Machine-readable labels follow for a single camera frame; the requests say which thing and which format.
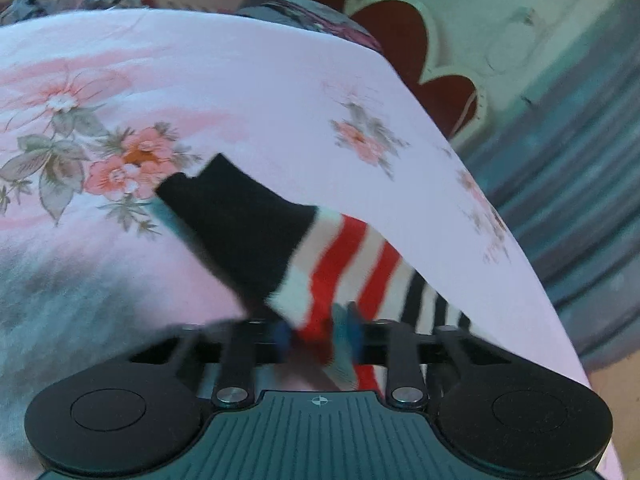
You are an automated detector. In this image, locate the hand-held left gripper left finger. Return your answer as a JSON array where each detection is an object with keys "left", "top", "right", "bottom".
[{"left": 129, "top": 317, "right": 294, "bottom": 409}]

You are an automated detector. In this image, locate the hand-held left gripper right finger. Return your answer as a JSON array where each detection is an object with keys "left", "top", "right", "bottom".
[{"left": 332, "top": 302, "right": 513, "bottom": 409}]

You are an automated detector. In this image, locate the striped black red white sock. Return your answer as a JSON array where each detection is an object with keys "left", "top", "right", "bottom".
[{"left": 157, "top": 152, "right": 474, "bottom": 394}]

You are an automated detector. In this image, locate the pink floral bed sheet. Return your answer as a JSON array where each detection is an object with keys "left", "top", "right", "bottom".
[{"left": 0, "top": 7, "right": 594, "bottom": 480}]

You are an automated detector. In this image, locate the teal curtain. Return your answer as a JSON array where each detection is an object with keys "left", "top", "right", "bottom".
[{"left": 450, "top": 0, "right": 640, "bottom": 376}]

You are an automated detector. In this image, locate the red and cream headboard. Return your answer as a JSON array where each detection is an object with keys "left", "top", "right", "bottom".
[{"left": 309, "top": 0, "right": 489, "bottom": 142}]

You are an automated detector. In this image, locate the dark patterned pillow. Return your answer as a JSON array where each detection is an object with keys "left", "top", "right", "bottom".
[{"left": 234, "top": 0, "right": 386, "bottom": 56}]

